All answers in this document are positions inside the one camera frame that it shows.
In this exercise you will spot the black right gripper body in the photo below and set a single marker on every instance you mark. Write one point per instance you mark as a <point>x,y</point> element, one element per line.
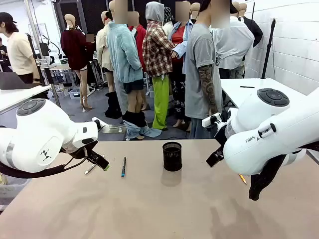
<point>223,139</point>

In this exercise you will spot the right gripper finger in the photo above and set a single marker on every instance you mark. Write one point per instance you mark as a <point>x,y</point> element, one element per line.
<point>220,152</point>
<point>213,159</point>

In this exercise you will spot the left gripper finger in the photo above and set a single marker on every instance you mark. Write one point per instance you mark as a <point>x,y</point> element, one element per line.
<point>99,156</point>
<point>102,164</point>

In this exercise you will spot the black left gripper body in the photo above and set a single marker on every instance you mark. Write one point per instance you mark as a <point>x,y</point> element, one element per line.
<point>79,151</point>

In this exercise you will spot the silver pen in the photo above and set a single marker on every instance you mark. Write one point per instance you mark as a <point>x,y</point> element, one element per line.
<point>89,169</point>

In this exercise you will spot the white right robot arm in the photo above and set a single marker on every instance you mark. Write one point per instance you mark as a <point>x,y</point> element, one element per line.
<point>271,134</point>

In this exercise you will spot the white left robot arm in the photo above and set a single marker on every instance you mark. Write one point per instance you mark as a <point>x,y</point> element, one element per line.
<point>37,124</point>

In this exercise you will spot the tattooed person forearm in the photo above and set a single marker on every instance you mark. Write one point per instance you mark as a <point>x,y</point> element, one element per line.
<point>211,99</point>

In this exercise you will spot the black mesh pen holder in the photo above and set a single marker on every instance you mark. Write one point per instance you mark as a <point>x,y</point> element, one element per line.
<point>172,156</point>

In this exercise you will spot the white table with black pen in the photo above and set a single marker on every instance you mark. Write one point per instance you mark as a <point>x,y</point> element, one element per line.
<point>246,95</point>

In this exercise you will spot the black pen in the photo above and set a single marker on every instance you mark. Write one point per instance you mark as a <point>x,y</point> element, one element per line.
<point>247,86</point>

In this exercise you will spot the black marker with blue ends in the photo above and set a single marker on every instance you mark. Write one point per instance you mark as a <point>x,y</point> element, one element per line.
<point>123,166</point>

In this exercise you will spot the yellow pencil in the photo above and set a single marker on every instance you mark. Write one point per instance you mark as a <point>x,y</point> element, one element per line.
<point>242,178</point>

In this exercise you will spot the white storage bin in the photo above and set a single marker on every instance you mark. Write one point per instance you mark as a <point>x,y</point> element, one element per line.
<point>74,94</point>

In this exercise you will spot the grey bin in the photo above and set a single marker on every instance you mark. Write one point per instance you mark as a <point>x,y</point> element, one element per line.
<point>11,189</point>

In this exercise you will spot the person in grey T-shirt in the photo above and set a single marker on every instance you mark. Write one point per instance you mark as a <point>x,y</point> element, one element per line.
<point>197,62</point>

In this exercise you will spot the mannequin in white shirt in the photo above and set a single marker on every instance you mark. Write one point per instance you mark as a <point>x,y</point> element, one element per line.
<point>231,44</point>

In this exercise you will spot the dark grey laptop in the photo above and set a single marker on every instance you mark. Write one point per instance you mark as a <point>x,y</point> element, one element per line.
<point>12,81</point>

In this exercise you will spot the mannequin in maroon sweater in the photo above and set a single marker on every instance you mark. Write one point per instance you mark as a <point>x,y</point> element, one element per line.
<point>74,49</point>

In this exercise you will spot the black tripod stand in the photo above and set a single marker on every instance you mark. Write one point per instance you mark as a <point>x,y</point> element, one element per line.
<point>269,47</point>

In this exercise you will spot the mannequin in beige jacket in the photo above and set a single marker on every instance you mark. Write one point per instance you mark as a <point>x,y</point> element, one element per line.
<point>101,49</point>

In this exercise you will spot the mannequin in teal fleece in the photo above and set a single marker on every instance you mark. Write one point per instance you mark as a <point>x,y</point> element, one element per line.
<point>122,54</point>

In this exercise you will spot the mannequin in plaid hoodie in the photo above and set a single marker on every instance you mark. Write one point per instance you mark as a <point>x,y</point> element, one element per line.
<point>157,49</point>

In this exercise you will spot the mannequin in blue shirt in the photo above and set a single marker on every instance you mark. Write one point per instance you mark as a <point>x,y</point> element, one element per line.
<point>178,37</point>

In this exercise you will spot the person in cream sweater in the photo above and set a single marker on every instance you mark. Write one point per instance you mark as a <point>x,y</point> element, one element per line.
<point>20,54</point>

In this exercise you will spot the mannequin in black jacket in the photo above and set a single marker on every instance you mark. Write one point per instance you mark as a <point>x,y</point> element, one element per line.
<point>254,30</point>

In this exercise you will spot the person in black clothes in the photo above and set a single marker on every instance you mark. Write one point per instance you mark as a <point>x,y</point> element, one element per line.
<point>3,51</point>

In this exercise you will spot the mannequin in red jacket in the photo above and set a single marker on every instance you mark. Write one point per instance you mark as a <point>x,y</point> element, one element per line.
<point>141,37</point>

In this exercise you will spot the bare mannequin head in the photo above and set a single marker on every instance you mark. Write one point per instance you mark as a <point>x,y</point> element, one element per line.
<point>195,10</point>

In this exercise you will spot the mannequin with patterned headscarf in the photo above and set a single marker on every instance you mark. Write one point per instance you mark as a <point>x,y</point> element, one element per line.
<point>168,17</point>

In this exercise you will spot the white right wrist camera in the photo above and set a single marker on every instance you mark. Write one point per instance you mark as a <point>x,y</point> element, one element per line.
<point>208,121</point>

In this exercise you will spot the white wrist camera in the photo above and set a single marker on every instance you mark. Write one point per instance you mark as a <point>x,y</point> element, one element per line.
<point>102,124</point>
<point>208,121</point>

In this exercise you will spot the grey mannequin base plate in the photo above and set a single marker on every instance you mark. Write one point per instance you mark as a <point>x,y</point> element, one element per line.
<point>116,130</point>

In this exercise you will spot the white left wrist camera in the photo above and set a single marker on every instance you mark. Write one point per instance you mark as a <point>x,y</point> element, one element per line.
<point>102,124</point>

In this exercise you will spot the silver metal frame post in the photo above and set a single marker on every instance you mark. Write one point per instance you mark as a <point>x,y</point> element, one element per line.
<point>47,62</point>

